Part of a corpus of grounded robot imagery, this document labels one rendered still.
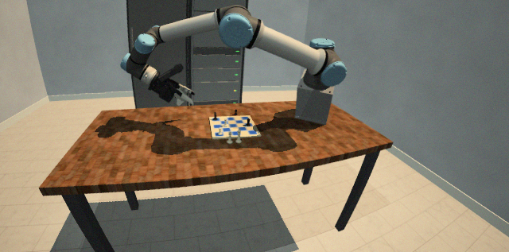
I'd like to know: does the blue and cream chessboard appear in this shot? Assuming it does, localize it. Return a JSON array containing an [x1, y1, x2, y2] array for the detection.
[[209, 115, 261, 140]]

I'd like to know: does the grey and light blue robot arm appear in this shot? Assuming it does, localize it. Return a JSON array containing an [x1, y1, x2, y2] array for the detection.
[[120, 5, 347, 90]]

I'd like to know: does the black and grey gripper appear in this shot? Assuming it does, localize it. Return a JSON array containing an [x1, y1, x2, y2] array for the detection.
[[148, 72, 194, 106]]

